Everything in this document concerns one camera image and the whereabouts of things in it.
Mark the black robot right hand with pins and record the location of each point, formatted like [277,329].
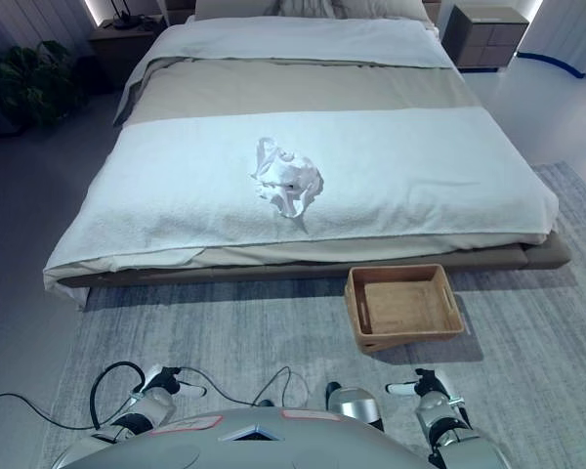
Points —
[426,381]

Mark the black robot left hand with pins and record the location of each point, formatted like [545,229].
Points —
[172,380]

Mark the white clothes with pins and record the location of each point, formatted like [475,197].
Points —
[288,178]

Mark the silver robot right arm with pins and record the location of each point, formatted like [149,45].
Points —
[444,420]

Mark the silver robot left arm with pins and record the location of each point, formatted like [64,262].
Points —
[149,408]

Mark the white bed blanket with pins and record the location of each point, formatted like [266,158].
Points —
[410,171]

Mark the silver robot right leg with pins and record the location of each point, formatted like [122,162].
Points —
[354,403]

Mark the silver robot torso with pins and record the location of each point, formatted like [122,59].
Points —
[254,444]

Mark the gray striped rug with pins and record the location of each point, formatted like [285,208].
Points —
[542,342]

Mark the beige mattress sheet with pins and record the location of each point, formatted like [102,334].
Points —
[371,250]

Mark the beige duvet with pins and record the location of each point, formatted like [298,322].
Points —
[298,90]

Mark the dark green potted plant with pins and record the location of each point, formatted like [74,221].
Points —
[39,83]

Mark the dark low nightstand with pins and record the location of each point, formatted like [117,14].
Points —
[127,41]

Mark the brown nightstand with drawers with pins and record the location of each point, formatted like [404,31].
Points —
[483,36]

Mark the white folded top sheet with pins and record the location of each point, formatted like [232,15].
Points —
[298,39]

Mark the black table lamp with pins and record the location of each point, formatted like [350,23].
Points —
[122,18]

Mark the white pillow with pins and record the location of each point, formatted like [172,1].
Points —
[376,9]

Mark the gray patterned throw pillow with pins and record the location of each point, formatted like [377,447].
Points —
[303,7]

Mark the brown bed frame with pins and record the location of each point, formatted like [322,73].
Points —
[547,256]

